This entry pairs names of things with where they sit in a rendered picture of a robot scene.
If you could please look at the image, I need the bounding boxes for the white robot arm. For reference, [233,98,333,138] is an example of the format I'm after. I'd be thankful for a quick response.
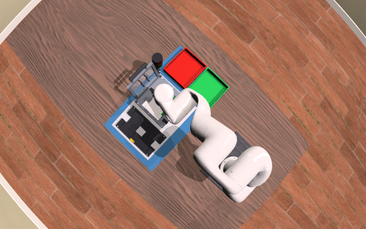
[142,84,272,202]

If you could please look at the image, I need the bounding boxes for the red bin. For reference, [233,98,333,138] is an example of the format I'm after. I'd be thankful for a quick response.
[163,47,207,89]

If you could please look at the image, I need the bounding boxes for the green square bin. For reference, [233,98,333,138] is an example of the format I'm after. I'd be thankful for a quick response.
[188,67,229,108]

